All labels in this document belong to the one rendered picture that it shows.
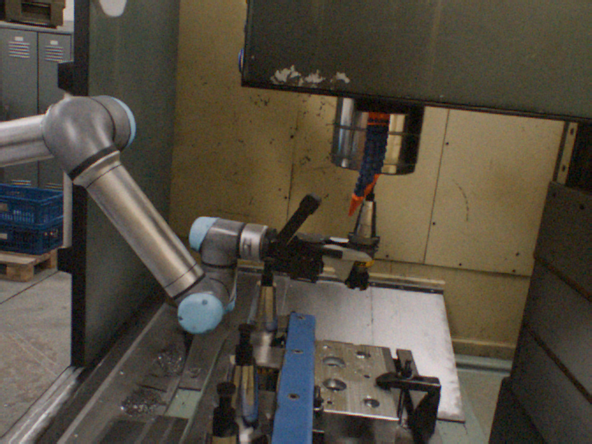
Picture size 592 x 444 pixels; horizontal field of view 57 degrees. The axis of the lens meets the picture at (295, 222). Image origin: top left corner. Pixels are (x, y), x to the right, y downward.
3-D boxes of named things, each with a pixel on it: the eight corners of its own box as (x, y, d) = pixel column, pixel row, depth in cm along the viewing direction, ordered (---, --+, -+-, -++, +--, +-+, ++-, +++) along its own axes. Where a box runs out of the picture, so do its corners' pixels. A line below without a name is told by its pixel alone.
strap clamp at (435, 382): (370, 425, 112) (380, 359, 108) (368, 416, 115) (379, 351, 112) (433, 432, 112) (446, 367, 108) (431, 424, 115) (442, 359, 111)
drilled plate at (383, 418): (270, 427, 101) (273, 403, 100) (282, 355, 129) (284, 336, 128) (394, 443, 100) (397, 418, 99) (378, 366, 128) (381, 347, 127)
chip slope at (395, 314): (162, 420, 152) (166, 336, 146) (210, 323, 217) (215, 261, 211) (480, 460, 150) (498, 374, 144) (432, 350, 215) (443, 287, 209)
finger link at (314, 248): (348, 256, 103) (307, 247, 107) (349, 247, 103) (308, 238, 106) (338, 262, 99) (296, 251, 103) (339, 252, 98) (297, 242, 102)
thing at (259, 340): (284, 357, 73) (285, 340, 73) (239, 355, 73) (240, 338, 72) (279, 336, 80) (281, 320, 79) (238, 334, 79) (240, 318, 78)
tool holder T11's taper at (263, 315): (279, 336, 74) (284, 290, 72) (247, 335, 73) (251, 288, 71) (276, 322, 78) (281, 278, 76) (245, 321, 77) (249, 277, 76)
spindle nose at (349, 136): (411, 179, 90) (423, 106, 88) (320, 166, 95) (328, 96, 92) (418, 169, 106) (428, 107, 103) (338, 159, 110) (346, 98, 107)
